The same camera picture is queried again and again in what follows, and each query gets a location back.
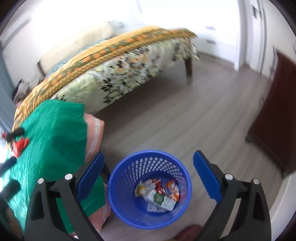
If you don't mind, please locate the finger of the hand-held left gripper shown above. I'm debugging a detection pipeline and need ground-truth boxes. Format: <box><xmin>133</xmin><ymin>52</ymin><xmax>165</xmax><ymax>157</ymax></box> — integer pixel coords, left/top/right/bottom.
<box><xmin>1</xmin><ymin>180</ymin><xmax>21</xmax><ymax>200</ymax></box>
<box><xmin>0</xmin><ymin>157</ymin><xmax>18</xmax><ymax>173</ymax></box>

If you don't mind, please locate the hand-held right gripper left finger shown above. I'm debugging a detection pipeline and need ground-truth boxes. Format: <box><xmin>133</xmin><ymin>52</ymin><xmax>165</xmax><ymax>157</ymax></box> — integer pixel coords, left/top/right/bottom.
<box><xmin>24</xmin><ymin>152</ymin><xmax>105</xmax><ymax>241</ymax></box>

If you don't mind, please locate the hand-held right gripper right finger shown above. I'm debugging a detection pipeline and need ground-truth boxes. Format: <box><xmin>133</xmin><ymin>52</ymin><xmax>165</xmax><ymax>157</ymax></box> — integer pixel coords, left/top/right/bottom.
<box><xmin>193</xmin><ymin>150</ymin><xmax>272</xmax><ymax>241</ymax></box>

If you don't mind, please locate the orange and white wrapper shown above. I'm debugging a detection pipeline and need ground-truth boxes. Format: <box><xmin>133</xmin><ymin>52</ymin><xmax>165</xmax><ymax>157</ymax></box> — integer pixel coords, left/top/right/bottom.
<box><xmin>165</xmin><ymin>180</ymin><xmax>180</xmax><ymax>201</ymax></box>

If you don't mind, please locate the blue plastic wastebasket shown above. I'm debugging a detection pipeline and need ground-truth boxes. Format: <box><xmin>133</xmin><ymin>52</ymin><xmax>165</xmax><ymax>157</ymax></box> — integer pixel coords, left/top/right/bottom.
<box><xmin>107</xmin><ymin>150</ymin><xmax>192</xmax><ymax>230</ymax></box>

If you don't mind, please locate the yellow and white snack wrapper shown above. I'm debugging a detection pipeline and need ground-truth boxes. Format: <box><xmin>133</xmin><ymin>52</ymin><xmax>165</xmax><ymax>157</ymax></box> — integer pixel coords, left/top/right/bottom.
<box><xmin>135</xmin><ymin>182</ymin><xmax>151</xmax><ymax>197</ymax></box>

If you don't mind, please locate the white milk carton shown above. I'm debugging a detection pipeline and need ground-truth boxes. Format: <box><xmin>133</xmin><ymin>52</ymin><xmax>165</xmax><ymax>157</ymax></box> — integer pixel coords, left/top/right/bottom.
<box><xmin>144</xmin><ymin>190</ymin><xmax>177</xmax><ymax>211</ymax></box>

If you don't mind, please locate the red and white foil wrapper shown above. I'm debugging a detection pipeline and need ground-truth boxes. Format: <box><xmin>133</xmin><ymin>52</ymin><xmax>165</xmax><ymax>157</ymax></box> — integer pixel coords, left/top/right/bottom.
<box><xmin>10</xmin><ymin>138</ymin><xmax>29</xmax><ymax>154</ymax></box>

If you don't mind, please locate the pink striped cloth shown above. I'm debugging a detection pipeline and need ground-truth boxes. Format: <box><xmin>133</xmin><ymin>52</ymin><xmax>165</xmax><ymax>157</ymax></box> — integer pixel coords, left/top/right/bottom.
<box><xmin>84</xmin><ymin>113</ymin><xmax>111</xmax><ymax>231</ymax></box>

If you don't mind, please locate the green patterned tablecloth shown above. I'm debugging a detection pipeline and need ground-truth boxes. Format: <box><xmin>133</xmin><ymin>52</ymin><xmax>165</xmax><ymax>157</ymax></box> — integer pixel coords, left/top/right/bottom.
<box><xmin>5</xmin><ymin>100</ymin><xmax>107</xmax><ymax>234</ymax></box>

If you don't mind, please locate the dark red slipper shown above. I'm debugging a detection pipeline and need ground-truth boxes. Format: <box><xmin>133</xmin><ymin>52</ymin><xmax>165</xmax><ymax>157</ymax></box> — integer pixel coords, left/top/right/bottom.
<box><xmin>172</xmin><ymin>225</ymin><xmax>203</xmax><ymax>241</ymax></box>

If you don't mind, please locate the pile of clothes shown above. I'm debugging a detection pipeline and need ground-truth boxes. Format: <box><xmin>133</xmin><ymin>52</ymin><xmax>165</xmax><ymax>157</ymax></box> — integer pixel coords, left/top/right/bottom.
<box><xmin>13</xmin><ymin>80</ymin><xmax>30</xmax><ymax>102</ymax></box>

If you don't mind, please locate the grey-blue curtain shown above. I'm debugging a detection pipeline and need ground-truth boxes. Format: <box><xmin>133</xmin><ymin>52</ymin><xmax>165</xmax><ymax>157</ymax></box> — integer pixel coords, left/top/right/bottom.
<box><xmin>0</xmin><ymin>42</ymin><xmax>14</xmax><ymax>126</ymax></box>

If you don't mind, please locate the dark brown wooden cabinet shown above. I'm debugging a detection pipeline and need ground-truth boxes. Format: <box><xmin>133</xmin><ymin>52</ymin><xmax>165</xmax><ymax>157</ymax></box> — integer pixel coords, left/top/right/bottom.
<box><xmin>245</xmin><ymin>49</ymin><xmax>296</xmax><ymax>179</ymax></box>

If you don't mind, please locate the pale floral bed sheet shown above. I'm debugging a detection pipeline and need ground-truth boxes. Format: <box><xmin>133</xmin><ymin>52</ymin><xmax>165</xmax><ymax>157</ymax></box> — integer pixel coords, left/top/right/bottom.
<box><xmin>54</xmin><ymin>38</ymin><xmax>200</xmax><ymax>114</ymax></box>

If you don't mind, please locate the bed with yellow floral quilt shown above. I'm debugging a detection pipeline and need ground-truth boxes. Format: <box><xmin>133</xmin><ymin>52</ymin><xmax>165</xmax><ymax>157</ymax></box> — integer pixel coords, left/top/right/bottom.
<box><xmin>14</xmin><ymin>25</ymin><xmax>198</xmax><ymax>126</ymax></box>

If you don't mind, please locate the cream padded headboard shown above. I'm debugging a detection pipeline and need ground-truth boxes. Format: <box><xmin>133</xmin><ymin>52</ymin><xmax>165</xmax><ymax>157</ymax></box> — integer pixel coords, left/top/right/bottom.
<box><xmin>37</xmin><ymin>22</ymin><xmax>114</xmax><ymax>70</ymax></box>

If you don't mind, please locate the white wardrobe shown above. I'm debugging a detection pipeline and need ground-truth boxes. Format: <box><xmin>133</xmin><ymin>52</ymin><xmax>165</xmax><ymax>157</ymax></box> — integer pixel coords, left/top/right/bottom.
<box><xmin>196</xmin><ymin>0</ymin><xmax>245</xmax><ymax>70</ymax></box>

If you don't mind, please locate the white door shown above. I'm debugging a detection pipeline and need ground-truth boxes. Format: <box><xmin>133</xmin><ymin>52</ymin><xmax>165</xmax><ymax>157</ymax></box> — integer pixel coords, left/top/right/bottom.
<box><xmin>240</xmin><ymin>0</ymin><xmax>278</xmax><ymax>77</ymax></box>

